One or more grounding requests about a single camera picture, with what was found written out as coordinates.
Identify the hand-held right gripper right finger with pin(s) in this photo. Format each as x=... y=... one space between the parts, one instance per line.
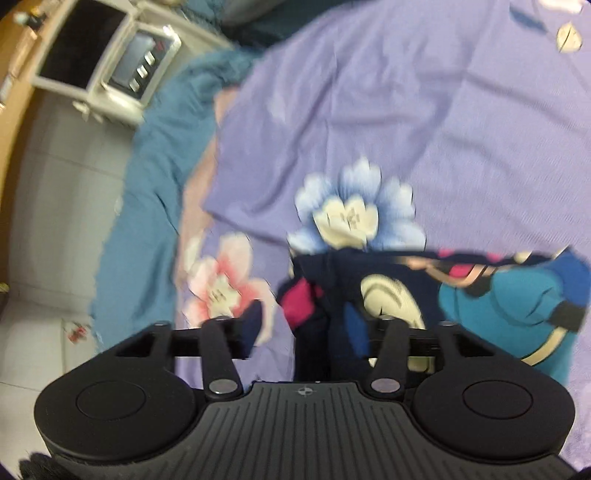
x=354 y=330

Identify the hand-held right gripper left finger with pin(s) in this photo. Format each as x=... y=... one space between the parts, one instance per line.
x=251 y=325

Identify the navy printed small garment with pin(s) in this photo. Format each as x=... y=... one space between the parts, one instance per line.
x=485 y=295

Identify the teal blanket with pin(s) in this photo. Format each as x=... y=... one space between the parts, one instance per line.
x=152 y=184

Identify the purple floral bedsheet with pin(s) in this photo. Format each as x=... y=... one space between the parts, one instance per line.
x=392 y=115

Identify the white microwave oven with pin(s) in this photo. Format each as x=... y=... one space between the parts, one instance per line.
x=106 y=55

